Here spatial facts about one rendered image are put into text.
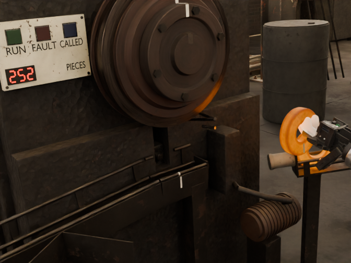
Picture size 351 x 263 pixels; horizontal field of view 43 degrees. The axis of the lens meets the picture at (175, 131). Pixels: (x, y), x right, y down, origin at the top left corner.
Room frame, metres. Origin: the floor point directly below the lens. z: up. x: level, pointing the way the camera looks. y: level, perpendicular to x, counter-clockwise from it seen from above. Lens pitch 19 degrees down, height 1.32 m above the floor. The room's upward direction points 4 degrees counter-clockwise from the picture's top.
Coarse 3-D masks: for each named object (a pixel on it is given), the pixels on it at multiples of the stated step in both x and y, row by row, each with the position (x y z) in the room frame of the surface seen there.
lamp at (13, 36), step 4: (8, 32) 1.21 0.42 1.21; (12, 32) 1.21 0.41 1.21; (16, 32) 1.22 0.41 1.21; (8, 36) 1.20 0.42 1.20; (12, 36) 1.21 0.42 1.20; (16, 36) 1.22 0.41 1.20; (20, 36) 1.22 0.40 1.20; (8, 40) 1.20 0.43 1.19; (12, 40) 1.21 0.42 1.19; (16, 40) 1.21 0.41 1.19; (20, 40) 1.22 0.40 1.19
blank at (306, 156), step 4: (308, 152) 1.49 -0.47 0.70; (324, 152) 1.50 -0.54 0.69; (328, 152) 1.49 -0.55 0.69; (300, 156) 1.49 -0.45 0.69; (304, 156) 1.49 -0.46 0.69; (308, 156) 1.49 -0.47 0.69; (312, 156) 1.51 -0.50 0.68; (316, 156) 1.51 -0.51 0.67; (320, 156) 1.50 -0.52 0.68; (324, 156) 1.49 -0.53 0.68; (300, 160) 1.49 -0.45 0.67; (312, 168) 1.49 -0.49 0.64; (316, 168) 1.49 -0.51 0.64
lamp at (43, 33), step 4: (36, 28) 1.25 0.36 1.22; (40, 28) 1.25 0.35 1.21; (44, 28) 1.26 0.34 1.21; (48, 28) 1.27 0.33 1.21; (40, 32) 1.25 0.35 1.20; (44, 32) 1.26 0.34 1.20; (48, 32) 1.27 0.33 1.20; (40, 36) 1.25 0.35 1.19; (44, 36) 1.26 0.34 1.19; (48, 36) 1.27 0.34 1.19; (40, 40) 1.25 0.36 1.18
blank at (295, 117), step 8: (296, 112) 1.35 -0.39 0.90; (304, 112) 1.36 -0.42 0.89; (312, 112) 1.39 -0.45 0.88; (288, 120) 1.34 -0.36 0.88; (296, 120) 1.34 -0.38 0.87; (304, 120) 1.36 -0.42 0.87; (280, 128) 1.34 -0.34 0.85; (288, 128) 1.32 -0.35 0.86; (296, 128) 1.34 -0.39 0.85; (280, 136) 1.34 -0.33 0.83; (288, 136) 1.32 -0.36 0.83; (280, 144) 1.35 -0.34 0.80; (288, 144) 1.32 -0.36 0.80; (296, 144) 1.34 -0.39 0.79; (304, 144) 1.36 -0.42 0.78; (288, 152) 1.35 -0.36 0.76; (296, 152) 1.34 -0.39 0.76; (304, 152) 1.36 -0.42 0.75
